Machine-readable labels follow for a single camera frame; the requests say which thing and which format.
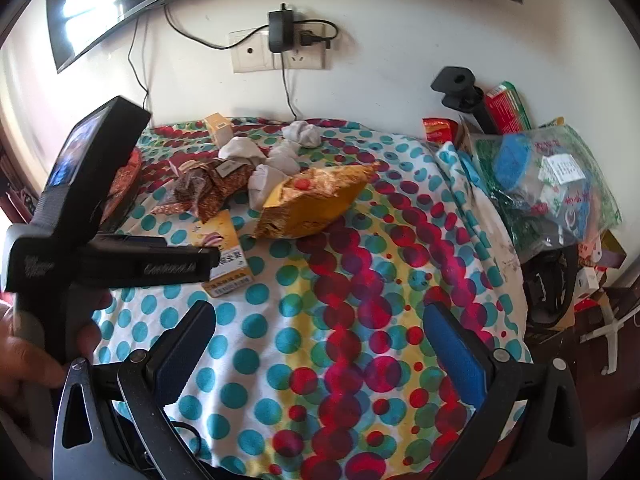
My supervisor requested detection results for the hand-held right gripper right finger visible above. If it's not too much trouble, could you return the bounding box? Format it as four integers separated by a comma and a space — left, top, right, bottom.
424, 301, 590, 480

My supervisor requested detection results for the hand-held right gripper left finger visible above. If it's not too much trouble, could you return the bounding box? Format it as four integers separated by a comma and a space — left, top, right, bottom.
52, 300, 217, 480

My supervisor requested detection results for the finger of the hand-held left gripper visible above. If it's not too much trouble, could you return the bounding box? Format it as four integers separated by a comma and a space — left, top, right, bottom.
89, 233, 221, 289

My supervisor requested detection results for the yellow carton box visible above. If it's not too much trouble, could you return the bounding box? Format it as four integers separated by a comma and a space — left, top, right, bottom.
192, 210, 253, 298
204, 112, 236, 147

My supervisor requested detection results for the brown snack bag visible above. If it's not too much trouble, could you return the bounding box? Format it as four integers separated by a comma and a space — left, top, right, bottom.
150, 157, 251, 223

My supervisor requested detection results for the white sock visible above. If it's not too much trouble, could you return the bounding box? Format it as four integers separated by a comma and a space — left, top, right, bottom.
281, 120, 323, 150
247, 142, 301, 209

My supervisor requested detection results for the orange snack bag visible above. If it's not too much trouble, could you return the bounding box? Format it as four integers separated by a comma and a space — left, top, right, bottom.
252, 161, 378, 241

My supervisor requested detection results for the person's left hand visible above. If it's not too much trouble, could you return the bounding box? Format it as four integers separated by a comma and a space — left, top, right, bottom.
0, 291, 116, 411

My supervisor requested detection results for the black bag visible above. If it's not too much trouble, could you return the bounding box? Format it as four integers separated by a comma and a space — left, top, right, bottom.
520, 247, 581, 331

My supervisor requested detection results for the polka dot tablecloth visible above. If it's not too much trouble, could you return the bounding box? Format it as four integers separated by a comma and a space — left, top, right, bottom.
90, 116, 533, 480

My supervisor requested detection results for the clear green printed plastic bag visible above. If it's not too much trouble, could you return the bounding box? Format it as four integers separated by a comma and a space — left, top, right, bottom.
472, 124, 623, 263

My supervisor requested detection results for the red snack packet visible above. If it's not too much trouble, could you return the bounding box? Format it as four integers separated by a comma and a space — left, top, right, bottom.
422, 117, 461, 147

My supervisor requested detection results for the green and red packet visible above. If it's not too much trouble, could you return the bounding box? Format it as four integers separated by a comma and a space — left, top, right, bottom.
484, 81, 532, 135

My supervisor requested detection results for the black power adapter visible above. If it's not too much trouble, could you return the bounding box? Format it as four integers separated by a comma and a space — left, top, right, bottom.
268, 4, 298, 53

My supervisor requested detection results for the black stand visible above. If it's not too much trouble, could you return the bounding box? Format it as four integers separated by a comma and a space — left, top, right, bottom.
432, 66, 501, 136

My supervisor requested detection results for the thin black cable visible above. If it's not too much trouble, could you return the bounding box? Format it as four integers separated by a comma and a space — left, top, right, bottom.
127, 17, 151, 113

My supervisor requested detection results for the black power cable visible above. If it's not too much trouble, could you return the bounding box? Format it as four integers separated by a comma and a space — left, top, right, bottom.
164, 4, 338, 51

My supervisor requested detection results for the adapter cable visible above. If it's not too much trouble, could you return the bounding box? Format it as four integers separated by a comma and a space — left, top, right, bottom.
281, 51, 305, 122

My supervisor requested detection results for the white wall socket panel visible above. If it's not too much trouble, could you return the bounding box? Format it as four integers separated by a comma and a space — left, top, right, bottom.
229, 22, 333, 73

